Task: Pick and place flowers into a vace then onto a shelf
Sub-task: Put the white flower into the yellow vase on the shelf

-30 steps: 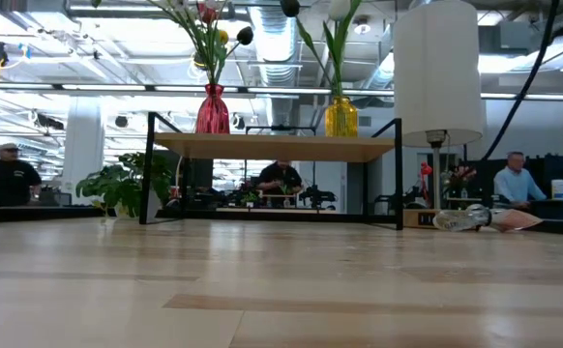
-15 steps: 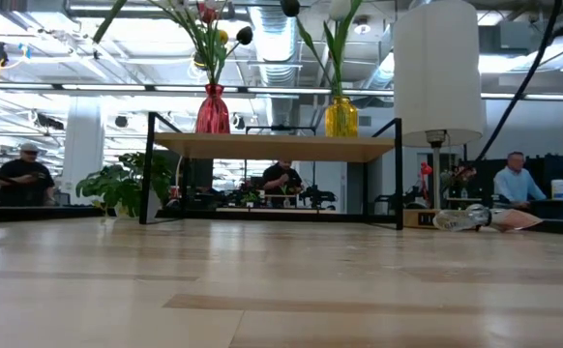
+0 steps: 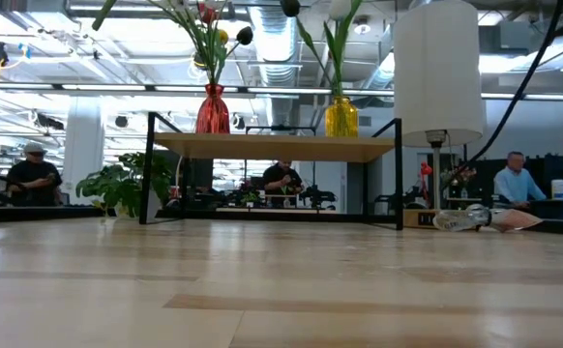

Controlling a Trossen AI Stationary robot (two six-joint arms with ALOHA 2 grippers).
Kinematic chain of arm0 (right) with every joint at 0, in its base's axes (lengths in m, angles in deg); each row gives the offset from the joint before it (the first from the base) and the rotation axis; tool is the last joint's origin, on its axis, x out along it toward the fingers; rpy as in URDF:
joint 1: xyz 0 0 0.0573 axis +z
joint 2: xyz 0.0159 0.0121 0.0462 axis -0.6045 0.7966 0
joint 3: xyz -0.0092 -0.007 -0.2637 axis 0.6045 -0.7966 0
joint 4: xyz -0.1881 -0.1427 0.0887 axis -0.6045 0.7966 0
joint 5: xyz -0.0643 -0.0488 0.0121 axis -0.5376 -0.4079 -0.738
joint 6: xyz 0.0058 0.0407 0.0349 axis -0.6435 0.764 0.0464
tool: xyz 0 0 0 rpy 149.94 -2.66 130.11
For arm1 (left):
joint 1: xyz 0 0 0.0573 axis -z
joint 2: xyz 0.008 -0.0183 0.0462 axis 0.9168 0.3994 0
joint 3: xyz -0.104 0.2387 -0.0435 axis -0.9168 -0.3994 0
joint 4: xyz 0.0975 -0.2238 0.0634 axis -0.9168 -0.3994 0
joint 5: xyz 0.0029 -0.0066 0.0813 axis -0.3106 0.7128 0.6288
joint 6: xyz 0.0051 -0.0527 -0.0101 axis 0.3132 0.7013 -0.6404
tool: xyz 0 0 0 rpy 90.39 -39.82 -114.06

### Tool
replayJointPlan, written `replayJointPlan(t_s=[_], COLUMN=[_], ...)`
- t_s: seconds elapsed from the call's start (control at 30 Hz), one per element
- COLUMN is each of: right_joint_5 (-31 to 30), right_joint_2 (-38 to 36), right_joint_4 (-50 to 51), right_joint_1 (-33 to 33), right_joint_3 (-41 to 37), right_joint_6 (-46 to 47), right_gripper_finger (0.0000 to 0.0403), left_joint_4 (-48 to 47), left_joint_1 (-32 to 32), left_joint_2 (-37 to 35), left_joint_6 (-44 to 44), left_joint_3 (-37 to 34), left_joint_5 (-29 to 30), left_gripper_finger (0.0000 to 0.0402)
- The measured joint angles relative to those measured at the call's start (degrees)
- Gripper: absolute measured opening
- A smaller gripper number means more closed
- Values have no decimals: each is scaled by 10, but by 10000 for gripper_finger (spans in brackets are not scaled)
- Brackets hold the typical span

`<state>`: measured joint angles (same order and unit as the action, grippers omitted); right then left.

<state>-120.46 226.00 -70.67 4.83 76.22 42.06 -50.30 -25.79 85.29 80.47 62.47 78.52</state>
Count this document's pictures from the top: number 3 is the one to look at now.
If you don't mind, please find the pink flower bouquet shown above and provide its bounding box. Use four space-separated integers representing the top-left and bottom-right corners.
448 166 479 188

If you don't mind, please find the yellow glass vase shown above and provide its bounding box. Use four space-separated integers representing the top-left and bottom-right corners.
324 95 359 138

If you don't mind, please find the person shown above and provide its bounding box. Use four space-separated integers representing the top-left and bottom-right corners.
261 160 306 197
493 150 548 209
6 142 64 208

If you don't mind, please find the red artificial tulip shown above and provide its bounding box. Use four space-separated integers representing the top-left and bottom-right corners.
196 2 224 87

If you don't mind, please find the white shade table lamp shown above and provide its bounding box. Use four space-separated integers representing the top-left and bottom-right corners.
392 0 487 229

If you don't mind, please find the white building column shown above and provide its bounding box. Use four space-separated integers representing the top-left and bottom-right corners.
63 96 104 204

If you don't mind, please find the wooden shelf with black legs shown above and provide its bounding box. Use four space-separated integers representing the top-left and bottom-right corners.
138 111 404 231

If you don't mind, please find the red glass vase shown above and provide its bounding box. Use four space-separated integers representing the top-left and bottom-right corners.
194 83 231 135

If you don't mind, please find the silver ventilation duct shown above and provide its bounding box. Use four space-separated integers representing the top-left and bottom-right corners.
247 0 307 128

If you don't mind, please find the long linear ceiling light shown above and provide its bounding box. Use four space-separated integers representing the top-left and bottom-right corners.
0 81 397 98

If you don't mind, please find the green leafy potted plant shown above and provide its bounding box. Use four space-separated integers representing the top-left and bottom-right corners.
75 152 174 218

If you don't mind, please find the clear plastic wrapped packet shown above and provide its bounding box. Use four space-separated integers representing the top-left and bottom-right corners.
431 203 545 233

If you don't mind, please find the black power cord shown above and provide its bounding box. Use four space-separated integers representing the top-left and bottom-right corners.
448 0 563 175

